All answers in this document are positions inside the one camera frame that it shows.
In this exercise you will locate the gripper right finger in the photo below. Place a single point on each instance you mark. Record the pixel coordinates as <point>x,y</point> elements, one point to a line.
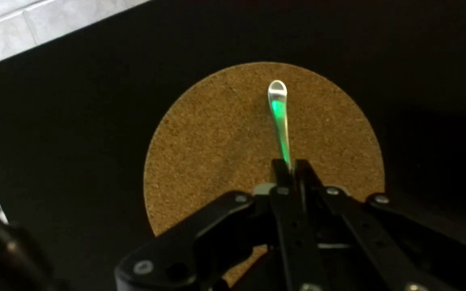
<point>378,238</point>

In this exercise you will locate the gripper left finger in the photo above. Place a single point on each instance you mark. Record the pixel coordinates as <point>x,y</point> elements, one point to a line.
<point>217,230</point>

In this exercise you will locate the round cork mat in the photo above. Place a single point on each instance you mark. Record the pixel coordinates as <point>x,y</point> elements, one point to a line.
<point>217,153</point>

